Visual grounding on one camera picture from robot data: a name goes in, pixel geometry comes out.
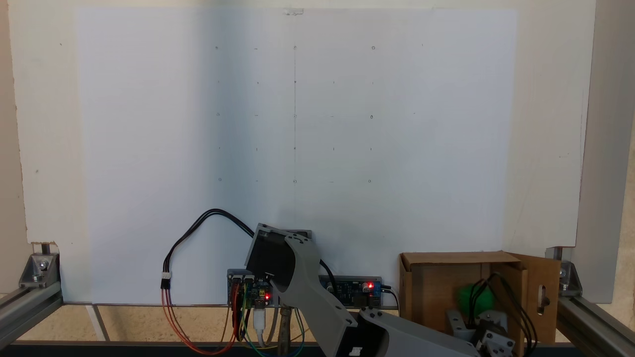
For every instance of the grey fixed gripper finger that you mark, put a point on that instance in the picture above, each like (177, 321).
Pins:
(492, 320)

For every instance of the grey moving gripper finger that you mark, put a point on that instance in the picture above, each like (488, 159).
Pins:
(459, 325)

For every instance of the green die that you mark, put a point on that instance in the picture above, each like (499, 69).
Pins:
(476, 297)

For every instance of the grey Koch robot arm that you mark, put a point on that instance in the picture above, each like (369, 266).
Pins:
(307, 287)

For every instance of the brown cardboard box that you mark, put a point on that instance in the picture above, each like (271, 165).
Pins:
(431, 287)

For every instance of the blue circuit board red LED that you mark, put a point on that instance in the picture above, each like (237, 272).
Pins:
(352, 290)

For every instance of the metal table clamp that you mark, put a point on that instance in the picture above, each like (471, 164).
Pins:
(285, 332)

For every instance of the small clear tape strip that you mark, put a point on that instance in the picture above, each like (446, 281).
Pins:
(292, 11)

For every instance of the large white paper sheet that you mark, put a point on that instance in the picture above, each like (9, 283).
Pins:
(149, 148)

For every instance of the metal corner bracket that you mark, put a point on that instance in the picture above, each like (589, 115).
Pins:
(38, 270)
(569, 280)

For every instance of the aluminium frame rail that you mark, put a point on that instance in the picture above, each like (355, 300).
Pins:
(27, 312)
(595, 325)

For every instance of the black frame bar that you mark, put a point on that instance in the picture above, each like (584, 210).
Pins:
(99, 349)

